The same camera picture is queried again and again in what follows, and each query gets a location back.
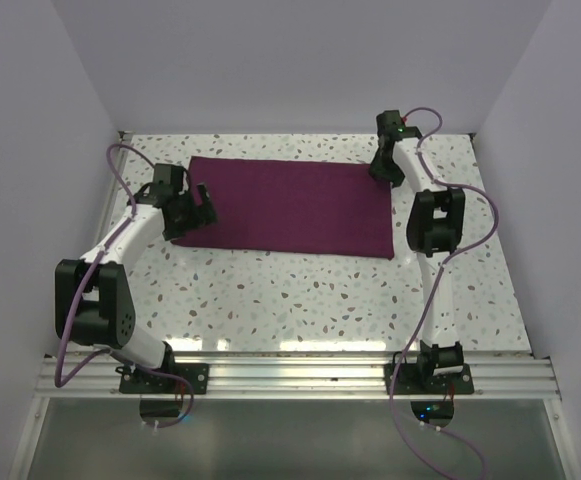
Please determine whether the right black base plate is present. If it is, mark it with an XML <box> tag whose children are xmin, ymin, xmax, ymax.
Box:
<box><xmin>383</xmin><ymin>351</ymin><xmax>475</xmax><ymax>395</ymax></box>

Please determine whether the aluminium front rail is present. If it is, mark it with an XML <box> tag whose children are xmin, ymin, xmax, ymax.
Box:
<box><xmin>34</xmin><ymin>352</ymin><xmax>560</xmax><ymax>400</ymax></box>

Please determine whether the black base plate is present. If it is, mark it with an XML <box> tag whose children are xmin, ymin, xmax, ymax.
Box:
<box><xmin>383</xmin><ymin>351</ymin><xmax>475</xmax><ymax>395</ymax></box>
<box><xmin>115</xmin><ymin>363</ymin><xmax>210</xmax><ymax>395</ymax></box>

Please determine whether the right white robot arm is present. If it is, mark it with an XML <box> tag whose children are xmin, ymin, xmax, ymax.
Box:
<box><xmin>369</xmin><ymin>110</ymin><xmax>465</xmax><ymax>393</ymax></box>

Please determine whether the purple surgical cloth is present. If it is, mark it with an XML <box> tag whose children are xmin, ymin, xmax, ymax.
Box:
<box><xmin>174</xmin><ymin>157</ymin><xmax>394</xmax><ymax>259</ymax></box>

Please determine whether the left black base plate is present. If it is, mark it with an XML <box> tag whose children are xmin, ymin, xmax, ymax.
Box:
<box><xmin>115</xmin><ymin>363</ymin><xmax>210</xmax><ymax>395</ymax></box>

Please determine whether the aluminium left side rail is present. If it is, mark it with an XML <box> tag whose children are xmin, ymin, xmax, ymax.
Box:
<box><xmin>62</xmin><ymin>130</ymin><xmax>134</xmax><ymax>351</ymax></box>

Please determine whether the aluminium rail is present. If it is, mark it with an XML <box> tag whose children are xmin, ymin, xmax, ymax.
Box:
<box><xmin>34</xmin><ymin>352</ymin><xmax>560</xmax><ymax>400</ymax></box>
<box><xmin>62</xmin><ymin>130</ymin><xmax>134</xmax><ymax>351</ymax></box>

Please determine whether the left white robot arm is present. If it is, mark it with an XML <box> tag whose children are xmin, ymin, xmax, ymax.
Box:
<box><xmin>54</xmin><ymin>164</ymin><xmax>217</xmax><ymax>393</ymax></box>

